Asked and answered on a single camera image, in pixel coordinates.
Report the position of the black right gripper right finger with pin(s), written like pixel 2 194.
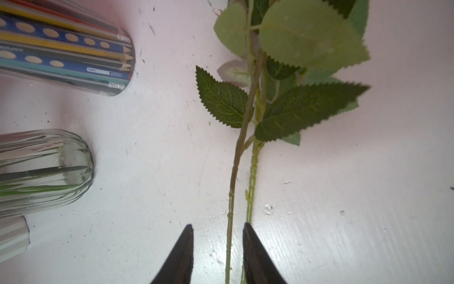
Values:
pixel 258 266

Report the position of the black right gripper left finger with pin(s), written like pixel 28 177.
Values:
pixel 178 267

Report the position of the white ribbed ceramic vase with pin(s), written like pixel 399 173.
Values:
pixel 15 237

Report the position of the clear ribbed glass vase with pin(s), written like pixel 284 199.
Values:
pixel 43 169

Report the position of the pink peony flower branch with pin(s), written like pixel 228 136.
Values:
pixel 228 103

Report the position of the clear pen holder jar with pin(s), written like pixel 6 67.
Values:
pixel 65 43

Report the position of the light pink rose stem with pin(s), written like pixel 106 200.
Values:
pixel 304 44

